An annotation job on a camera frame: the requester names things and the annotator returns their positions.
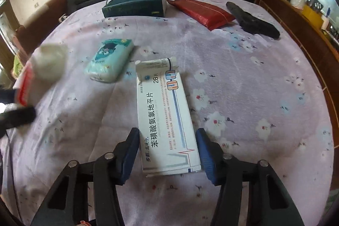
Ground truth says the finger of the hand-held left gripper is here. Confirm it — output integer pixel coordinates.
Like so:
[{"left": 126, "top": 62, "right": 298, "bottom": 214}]
[{"left": 0, "top": 106, "right": 37, "bottom": 136}]

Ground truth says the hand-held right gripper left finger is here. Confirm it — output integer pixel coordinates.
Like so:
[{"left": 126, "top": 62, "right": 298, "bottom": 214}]
[{"left": 32, "top": 128, "right": 140, "bottom": 226}]

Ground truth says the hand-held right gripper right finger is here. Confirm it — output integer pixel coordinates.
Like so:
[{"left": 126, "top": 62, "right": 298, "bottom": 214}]
[{"left": 195, "top": 128, "right": 305, "bottom": 226}]

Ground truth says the red and white carton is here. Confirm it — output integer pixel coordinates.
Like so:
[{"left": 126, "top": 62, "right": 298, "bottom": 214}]
[{"left": 13, "top": 60, "right": 38, "bottom": 107}]

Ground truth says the white medicine box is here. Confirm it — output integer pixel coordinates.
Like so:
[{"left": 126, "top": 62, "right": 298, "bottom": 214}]
[{"left": 135, "top": 57, "right": 202, "bottom": 177}]

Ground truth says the white bottle red label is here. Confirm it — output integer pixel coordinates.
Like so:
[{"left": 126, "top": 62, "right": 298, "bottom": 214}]
[{"left": 34, "top": 43, "right": 69, "bottom": 81}]

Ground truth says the green snack bag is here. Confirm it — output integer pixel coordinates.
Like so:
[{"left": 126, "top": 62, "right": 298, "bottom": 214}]
[{"left": 12, "top": 54, "right": 25, "bottom": 78}]

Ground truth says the pink floral tablecloth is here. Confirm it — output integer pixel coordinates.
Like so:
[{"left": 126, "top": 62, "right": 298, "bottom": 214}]
[{"left": 0, "top": 0, "right": 335, "bottom": 226}]

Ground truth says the teal tissue pack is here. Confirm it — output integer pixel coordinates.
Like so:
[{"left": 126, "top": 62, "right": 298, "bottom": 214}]
[{"left": 84, "top": 39, "right": 134, "bottom": 83}]

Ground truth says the brown wooden chair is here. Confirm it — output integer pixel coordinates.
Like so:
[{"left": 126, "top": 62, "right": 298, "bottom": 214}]
[{"left": 13, "top": 0, "right": 68, "bottom": 57}]

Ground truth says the black folded umbrella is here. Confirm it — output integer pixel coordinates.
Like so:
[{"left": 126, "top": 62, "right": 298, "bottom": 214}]
[{"left": 226, "top": 1, "right": 281, "bottom": 40}]

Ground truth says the red flat packet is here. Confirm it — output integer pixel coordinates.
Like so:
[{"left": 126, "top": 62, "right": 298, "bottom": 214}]
[{"left": 167, "top": 0, "right": 236, "bottom": 31}]

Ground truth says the brown wooden cabinet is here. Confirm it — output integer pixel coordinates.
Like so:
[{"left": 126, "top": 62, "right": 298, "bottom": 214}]
[{"left": 246, "top": 0, "right": 339, "bottom": 136}]

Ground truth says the yellow box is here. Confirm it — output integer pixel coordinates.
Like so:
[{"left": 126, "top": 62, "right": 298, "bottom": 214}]
[{"left": 302, "top": 5, "right": 322, "bottom": 20}]

